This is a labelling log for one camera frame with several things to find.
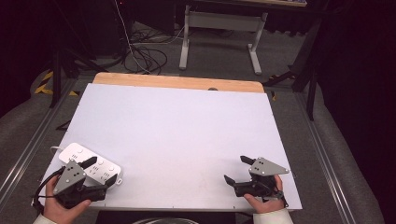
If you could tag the yellow black floor tape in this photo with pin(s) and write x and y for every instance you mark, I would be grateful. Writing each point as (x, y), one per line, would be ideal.
(43, 88)

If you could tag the white metal desk frame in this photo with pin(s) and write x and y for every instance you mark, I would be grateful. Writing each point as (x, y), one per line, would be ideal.
(218, 20)

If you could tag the white power strip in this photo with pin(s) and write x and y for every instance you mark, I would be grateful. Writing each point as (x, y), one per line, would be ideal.
(96, 169)

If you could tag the black box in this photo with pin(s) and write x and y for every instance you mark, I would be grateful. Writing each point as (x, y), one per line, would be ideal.
(154, 15)

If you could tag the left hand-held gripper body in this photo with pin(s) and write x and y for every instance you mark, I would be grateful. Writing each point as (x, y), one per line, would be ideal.
(70, 177)

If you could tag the wooden desk top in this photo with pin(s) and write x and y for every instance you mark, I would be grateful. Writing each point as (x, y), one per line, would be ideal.
(267, 2)

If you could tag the black curtain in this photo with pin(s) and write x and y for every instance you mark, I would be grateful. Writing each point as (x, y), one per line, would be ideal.
(364, 93)
(25, 46)

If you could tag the black metal stand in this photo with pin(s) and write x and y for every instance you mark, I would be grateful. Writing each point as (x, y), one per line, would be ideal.
(56, 77)
(311, 81)

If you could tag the person's right hand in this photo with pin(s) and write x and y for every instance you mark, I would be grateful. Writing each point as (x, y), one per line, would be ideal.
(264, 204)

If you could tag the person's left hand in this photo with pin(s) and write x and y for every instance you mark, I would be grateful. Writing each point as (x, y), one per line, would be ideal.
(56, 212)

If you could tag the aluminium floor rail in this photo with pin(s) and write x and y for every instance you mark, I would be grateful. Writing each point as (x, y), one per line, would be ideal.
(28, 146)
(323, 155)

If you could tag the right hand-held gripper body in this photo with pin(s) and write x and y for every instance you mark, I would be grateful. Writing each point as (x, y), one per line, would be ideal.
(264, 168)

